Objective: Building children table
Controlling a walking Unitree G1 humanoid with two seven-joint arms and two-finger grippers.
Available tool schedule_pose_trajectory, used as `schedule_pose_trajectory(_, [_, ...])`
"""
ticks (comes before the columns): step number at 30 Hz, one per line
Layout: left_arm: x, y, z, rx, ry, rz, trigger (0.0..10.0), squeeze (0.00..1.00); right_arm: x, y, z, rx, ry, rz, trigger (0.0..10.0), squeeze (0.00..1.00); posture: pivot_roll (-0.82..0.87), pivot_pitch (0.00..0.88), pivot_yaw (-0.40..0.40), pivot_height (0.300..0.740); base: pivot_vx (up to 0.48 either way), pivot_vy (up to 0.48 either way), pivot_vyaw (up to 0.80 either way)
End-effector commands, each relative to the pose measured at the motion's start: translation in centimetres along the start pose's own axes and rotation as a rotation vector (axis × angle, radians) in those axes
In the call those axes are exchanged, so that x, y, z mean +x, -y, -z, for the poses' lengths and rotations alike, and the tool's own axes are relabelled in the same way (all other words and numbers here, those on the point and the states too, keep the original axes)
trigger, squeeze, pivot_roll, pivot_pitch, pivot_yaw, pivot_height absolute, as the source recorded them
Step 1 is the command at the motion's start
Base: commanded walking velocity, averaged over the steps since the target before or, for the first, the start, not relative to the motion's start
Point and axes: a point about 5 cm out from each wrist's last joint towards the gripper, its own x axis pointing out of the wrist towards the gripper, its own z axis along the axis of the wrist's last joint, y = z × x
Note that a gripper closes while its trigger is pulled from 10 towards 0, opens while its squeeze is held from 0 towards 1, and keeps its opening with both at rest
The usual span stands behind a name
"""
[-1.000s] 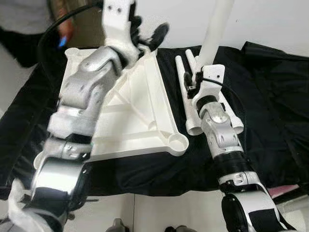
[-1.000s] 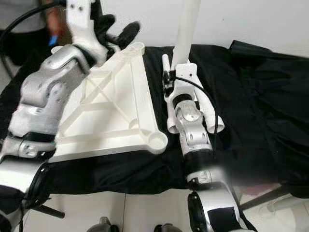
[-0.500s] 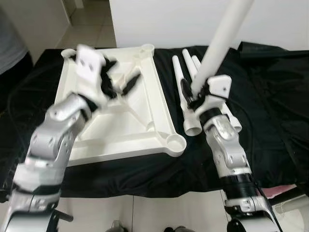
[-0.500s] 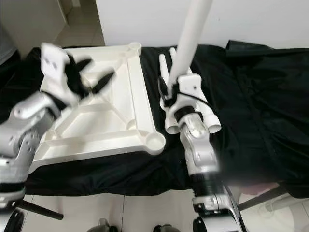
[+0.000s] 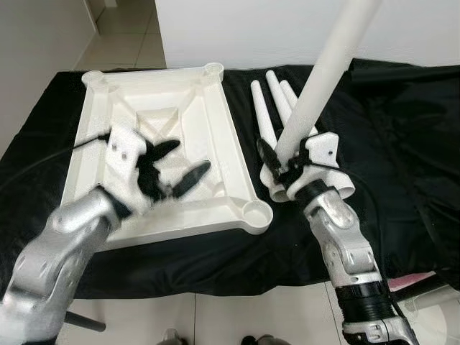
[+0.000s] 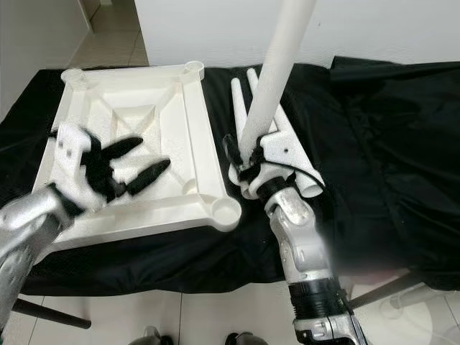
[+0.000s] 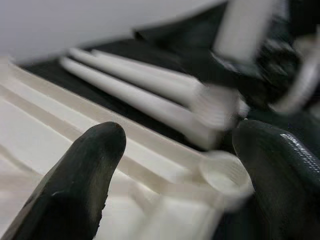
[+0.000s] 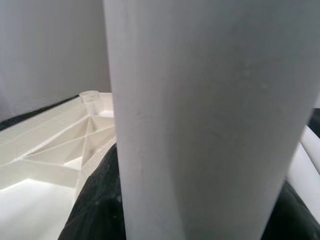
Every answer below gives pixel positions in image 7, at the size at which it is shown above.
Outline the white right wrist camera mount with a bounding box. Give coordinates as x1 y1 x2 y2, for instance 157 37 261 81
269 32 320 115

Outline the white plastic table top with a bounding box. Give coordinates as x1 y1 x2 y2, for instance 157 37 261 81
0 56 256 240

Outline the black table cloth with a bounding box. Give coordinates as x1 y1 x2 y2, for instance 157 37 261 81
19 0 320 240

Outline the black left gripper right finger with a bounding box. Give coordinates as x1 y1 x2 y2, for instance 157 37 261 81
231 119 320 240

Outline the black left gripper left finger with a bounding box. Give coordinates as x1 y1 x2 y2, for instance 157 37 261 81
0 121 127 240

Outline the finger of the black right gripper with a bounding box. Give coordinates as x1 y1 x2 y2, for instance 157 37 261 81
199 49 266 86

